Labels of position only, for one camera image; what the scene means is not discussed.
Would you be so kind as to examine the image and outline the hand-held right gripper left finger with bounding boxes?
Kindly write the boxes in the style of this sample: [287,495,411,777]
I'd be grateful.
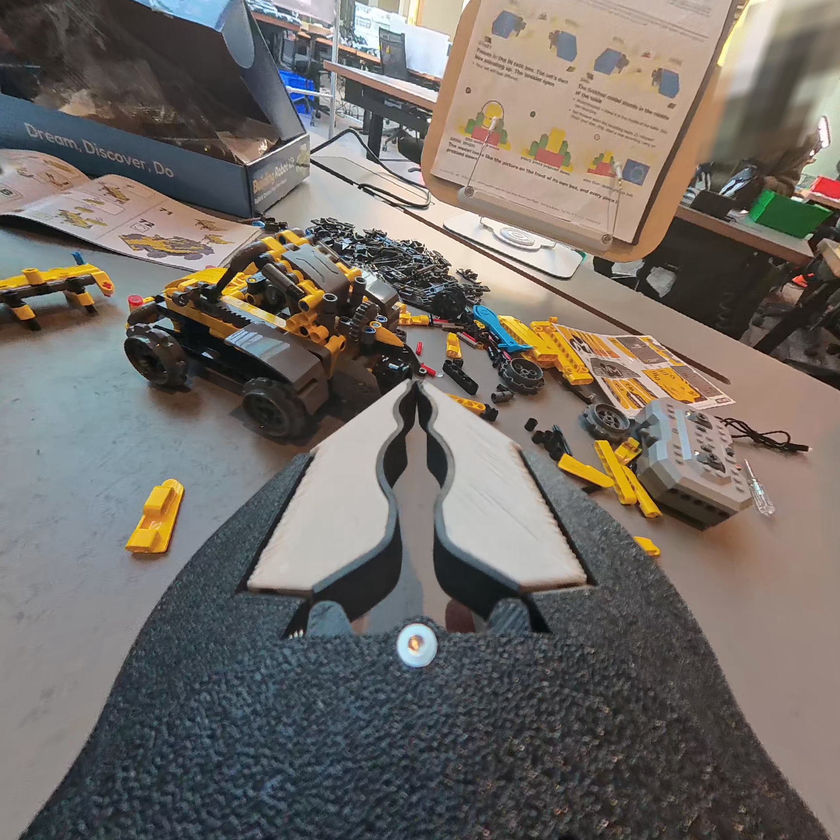
[246,379,417,621]

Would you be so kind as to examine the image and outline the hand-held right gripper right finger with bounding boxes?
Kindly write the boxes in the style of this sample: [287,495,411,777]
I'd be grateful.
[416,381,588,618]

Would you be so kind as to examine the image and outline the yellow brick vehicle model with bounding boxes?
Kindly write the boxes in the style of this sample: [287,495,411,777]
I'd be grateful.
[123,230,427,442]

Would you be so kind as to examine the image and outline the small yellow brick assembly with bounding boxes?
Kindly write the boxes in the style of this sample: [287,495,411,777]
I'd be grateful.
[0,252,114,331]

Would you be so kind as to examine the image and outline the background office desk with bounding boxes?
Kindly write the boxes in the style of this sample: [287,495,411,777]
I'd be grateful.
[323,60,439,158]

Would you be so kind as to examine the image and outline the yellow slim curved brick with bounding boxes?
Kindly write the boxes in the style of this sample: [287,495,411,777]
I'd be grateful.
[558,453,616,490]

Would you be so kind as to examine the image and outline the black connector bricks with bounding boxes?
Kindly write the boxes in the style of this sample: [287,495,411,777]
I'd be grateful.
[525,416,575,460]

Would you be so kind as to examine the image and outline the yellow long liftarm brick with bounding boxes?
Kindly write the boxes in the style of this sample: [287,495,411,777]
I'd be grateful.
[594,440,639,506]

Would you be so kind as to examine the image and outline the yellow holed beam brick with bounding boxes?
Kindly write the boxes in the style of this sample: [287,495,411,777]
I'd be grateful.
[446,392,500,421]

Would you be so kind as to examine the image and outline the yellow thin beam brick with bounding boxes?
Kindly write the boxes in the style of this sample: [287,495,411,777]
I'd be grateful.
[620,462,664,519]

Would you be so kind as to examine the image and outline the black rubber tyre wheel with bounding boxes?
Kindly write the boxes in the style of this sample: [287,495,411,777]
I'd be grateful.
[581,402,634,442]

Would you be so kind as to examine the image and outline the dark grey sprocket wheel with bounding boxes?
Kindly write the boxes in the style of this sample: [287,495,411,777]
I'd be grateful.
[499,357,546,395]

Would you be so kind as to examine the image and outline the small yellow connector piece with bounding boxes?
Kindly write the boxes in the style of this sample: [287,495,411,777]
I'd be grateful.
[125,479,185,555]

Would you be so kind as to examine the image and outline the grey battery box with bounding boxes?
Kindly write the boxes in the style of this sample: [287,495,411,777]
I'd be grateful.
[633,397,754,526]

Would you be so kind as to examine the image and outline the blue brick separator tool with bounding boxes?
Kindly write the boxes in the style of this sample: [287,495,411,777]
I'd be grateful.
[472,304,534,352]

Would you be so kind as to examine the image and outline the small silver tool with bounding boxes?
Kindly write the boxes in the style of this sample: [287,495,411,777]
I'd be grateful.
[743,458,777,516]

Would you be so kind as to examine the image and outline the pile of grey brick pieces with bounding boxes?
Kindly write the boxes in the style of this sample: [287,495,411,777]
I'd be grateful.
[305,218,492,316]

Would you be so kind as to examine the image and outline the white metal stand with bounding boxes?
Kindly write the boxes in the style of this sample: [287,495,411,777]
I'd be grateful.
[443,187,621,280]

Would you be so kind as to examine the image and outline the instruction booklet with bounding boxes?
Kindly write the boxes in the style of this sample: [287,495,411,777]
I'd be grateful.
[0,150,263,273]

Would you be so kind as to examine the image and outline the blue cardboard box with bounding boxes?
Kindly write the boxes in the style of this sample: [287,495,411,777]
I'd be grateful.
[0,0,312,219]

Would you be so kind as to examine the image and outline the green storage bin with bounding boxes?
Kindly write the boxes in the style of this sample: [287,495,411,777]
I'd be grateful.
[748,190,834,238]

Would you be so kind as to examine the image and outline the printed paper sheet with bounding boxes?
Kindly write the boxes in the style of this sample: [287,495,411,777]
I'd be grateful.
[430,0,736,244]

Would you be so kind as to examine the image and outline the blue storage bin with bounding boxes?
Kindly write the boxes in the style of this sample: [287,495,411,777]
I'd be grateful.
[279,69,316,122]

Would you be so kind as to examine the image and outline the crumpled plastic bag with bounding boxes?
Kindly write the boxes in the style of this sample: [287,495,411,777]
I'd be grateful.
[0,0,283,165]

